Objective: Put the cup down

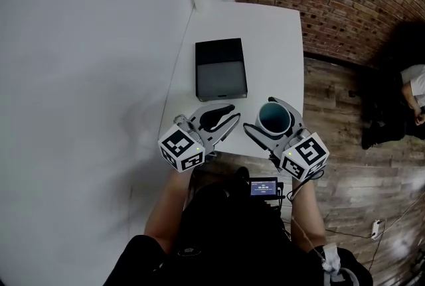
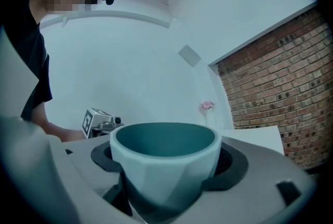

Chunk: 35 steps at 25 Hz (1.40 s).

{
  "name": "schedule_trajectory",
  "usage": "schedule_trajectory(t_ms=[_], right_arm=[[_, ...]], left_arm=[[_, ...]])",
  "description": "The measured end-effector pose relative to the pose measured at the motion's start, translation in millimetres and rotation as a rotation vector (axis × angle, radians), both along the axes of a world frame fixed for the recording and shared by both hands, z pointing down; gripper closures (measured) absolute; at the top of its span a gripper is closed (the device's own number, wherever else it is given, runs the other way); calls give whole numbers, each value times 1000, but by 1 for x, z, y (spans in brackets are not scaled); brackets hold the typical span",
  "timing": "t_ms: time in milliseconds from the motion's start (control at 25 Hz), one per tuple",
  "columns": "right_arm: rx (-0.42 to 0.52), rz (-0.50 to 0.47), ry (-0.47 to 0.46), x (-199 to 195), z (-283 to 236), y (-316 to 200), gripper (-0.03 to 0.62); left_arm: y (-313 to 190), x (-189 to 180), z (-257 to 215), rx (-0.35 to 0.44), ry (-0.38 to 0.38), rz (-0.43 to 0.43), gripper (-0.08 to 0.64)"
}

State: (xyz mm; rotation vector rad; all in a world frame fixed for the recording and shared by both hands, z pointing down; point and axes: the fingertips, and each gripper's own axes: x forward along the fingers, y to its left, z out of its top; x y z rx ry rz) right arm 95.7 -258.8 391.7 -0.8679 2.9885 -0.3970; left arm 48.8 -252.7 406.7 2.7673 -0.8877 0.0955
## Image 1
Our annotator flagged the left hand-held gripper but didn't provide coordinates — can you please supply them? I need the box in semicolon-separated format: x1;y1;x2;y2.
157;103;242;175

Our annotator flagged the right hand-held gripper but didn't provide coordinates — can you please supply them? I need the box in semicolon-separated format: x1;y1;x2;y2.
242;96;331;183

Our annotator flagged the white cup with teal inside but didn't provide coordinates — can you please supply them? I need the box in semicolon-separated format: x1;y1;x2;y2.
256;102;294;140

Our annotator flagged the black box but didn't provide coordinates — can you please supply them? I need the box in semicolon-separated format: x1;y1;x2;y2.
194;37;249;103

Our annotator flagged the person's right forearm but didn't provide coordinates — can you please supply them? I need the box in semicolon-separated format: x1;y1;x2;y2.
290;178;327;250

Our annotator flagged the person's left forearm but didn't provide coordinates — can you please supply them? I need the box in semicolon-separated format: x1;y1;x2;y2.
143;169;192;246

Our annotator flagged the small black screen device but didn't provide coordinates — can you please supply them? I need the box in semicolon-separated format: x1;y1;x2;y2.
249;177;285;200

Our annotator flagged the white square table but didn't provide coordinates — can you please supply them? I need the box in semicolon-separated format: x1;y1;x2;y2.
158;0;306;160

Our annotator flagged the person's black clothed body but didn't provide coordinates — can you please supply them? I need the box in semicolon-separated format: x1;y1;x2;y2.
102;166;373;286

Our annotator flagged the white cloth band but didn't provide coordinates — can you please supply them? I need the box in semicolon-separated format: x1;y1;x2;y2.
315;243;341;274

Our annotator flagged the white power strip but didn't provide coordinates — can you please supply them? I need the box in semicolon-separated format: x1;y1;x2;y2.
371;218;383;240

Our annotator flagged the black chair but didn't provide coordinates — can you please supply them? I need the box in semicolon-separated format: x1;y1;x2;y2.
360;21;425;133

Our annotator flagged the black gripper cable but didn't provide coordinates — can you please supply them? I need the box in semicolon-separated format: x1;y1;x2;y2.
286;169;326;203

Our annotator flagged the black floor cable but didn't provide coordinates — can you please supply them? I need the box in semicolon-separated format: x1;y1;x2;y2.
325;226;373;240

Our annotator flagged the white power cable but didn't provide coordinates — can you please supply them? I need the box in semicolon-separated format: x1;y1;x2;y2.
365;200;425;276

